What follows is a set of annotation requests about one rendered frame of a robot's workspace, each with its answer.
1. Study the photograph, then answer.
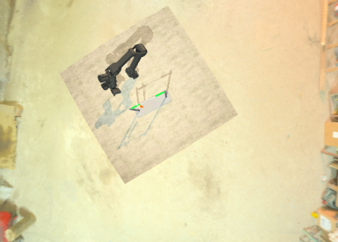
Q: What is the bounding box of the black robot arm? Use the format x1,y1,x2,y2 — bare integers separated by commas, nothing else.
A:
98,43,148,90

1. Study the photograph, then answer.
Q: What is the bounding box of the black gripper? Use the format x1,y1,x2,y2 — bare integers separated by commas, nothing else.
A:
109,79,121,96

